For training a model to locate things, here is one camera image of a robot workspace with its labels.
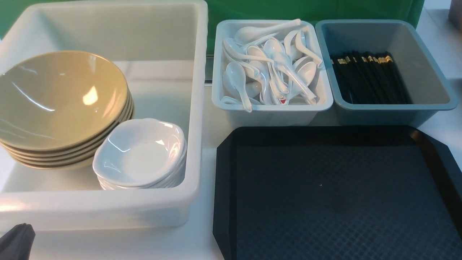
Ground white square sauce dish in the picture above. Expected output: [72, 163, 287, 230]
[92, 118, 186, 187]

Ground white ceramic soup spoon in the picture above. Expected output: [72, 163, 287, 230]
[234, 19, 301, 44]

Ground beige noodle bowl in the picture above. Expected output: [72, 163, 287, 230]
[0, 51, 129, 151]

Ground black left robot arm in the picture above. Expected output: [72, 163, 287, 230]
[0, 223, 36, 260]

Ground stacked beige bowl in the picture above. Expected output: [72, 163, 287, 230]
[1, 92, 134, 158]
[0, 99, 133, 161]
[5, 107, 135, 166]
[8, 107, 135, 170]

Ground bottom stacked beige bowl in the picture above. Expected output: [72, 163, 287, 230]
[8, 107, 135, 170]

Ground top stacked beige bowl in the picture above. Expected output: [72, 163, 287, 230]
[1, 92, 134, 158]

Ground white spoon in bin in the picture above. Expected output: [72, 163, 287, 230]
[226, 61, 253, 113]

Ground white spoon bin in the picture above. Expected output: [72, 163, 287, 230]
[212, 20, 334, 128]

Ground top stacked white dish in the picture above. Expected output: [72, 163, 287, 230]
[97, 139, 187, 190]

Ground large white plastic tub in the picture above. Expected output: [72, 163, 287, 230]
[0, 0, 208, 232]

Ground bundle of black chopsticks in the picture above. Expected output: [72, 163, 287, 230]
[330, 51, 413, 105]

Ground blue-grey chopstick bin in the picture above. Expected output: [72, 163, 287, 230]
[315, 19, 458, 127]

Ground black plastic serving tray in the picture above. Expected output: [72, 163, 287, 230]
[213, 126, 462, 260]

